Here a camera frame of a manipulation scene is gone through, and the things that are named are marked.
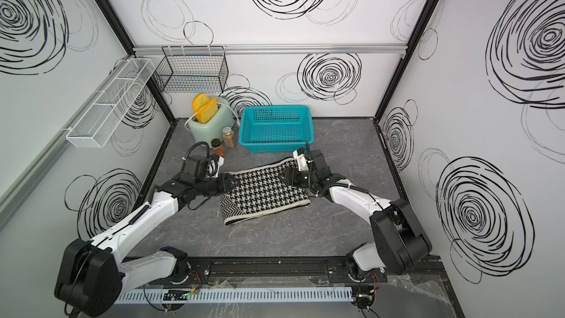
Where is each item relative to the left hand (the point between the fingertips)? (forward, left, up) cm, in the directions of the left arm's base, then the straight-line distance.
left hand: (235, 182), depth 82 cm
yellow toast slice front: (+29, +16, +8) cm, 34 cm away
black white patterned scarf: (+2, -9, -11) cm, 14 cm away
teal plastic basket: (+39, -13, -11) cm, 43 cm away
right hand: (+2, -17, 0) cm, 17 cm away
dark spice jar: (+21, +13, -7) cm, 25 cm away
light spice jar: (+26, +9, -5) cm, 28 cm away
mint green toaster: (+35, +12, -1) cm, 37 cm away
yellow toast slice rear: (+34, +21, +10) cm, 41 cm away
